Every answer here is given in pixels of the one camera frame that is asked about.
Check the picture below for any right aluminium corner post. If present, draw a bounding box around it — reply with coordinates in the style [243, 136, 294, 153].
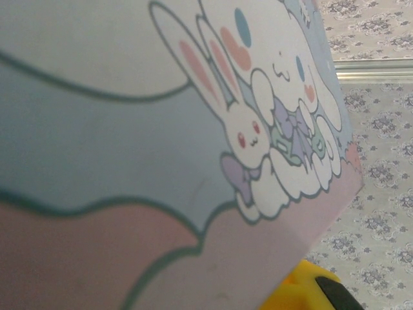
[334, 58, 413, 82]

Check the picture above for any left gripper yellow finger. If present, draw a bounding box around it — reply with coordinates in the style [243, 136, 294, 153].
[257, 258, 368, 310]

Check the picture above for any cartoon bunny tin box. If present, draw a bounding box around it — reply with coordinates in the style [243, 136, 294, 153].
[0, 0, 365, 310]

